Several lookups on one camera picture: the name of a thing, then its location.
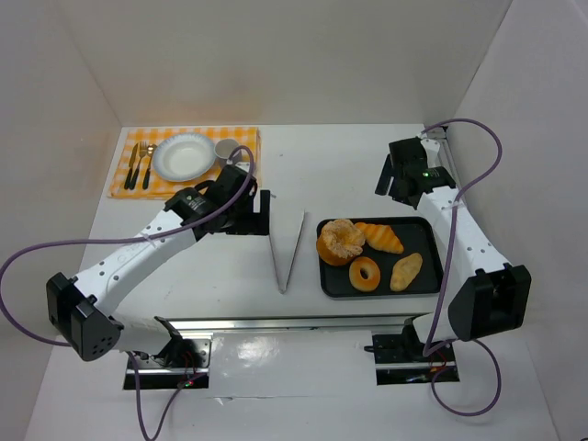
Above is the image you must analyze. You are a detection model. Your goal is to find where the golden croissant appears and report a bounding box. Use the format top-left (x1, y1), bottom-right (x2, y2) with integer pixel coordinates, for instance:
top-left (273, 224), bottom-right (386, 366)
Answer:
top-left (355, 222), bottom-right (404, 254)

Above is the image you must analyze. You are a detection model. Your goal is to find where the black rectangular tray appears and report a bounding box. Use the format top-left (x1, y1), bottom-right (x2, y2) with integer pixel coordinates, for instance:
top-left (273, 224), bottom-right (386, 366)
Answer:
top-left (319, 216), bottom-right (444, 300)

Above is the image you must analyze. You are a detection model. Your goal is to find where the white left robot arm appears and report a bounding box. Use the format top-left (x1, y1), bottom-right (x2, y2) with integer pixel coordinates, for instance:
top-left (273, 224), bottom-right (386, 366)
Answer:
top-left (46, 165), bottom-right (271, 366)

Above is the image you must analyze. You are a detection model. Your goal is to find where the grey cup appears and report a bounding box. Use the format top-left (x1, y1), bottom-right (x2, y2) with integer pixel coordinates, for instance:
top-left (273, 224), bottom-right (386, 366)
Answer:
top-left (214, 139), bottom-right (243, 168)

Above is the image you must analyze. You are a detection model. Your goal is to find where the purple cable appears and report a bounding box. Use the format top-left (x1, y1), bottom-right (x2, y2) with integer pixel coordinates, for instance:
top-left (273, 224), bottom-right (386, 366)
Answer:
top-left (420, 119), bottom-right (504, 417)
top-left (0, 145), bottom-right (256, 441)

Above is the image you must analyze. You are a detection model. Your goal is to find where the white paper bowl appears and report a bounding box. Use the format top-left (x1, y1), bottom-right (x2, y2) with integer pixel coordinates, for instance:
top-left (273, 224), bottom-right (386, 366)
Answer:
top-left (153, 132), bottom-right (216, 183)

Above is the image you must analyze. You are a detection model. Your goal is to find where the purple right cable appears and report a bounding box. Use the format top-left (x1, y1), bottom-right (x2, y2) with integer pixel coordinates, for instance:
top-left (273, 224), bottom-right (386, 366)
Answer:
top-left (420, 119), bottom-right (504, 417)

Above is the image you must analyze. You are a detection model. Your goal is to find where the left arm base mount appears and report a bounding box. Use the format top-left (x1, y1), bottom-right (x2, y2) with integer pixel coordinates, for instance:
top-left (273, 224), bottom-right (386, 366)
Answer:
top-left (121, 316), bottom-right (211, 390)

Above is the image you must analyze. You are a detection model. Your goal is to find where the aluminium rail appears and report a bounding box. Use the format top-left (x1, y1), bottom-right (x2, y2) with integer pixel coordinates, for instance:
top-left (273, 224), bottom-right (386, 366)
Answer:
top-left (170, 314), bottom-right (416, 333)

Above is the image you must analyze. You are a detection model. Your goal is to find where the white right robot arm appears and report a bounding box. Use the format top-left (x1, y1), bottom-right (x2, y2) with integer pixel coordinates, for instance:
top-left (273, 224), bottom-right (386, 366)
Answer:
top-left (277, 137), bottom-right (531, 355)

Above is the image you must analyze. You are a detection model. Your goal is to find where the black handled knife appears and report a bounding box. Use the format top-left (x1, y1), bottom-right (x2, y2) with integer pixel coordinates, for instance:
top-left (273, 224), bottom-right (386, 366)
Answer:
top-left (123, 143), bottom-right (139, 190)

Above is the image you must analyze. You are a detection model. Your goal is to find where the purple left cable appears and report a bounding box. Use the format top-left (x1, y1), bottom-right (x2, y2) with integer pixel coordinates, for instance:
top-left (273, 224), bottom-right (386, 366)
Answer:
top-left (0, 145), bottom-right (256, 441)

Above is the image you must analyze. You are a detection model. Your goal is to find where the yellow checkered placemat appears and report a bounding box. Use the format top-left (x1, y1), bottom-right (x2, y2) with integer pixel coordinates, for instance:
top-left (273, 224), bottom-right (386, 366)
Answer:
top-left (107, 127), bottom-right (261, 200)

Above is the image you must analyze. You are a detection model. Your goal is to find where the sugared round bread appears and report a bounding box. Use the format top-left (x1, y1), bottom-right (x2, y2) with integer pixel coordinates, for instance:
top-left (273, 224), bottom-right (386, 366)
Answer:
top-left (316, 219), bottom-right (366, 266)

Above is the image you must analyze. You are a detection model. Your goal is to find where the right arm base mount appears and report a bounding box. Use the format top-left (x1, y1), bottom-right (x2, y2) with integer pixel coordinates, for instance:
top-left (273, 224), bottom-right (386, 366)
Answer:
top-left (364, 323), bottom-right (459, 386)

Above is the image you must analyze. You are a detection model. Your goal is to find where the oval brown bread roll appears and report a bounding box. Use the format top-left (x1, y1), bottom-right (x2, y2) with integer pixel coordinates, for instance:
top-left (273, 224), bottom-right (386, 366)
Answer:
top-left (390, 253), bottom-right (423, 292)

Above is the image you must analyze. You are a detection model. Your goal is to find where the glazed ring donut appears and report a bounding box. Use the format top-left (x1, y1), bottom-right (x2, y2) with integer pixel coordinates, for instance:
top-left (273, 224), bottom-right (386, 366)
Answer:
top-left (349, 256), bottom-right (381, 292)

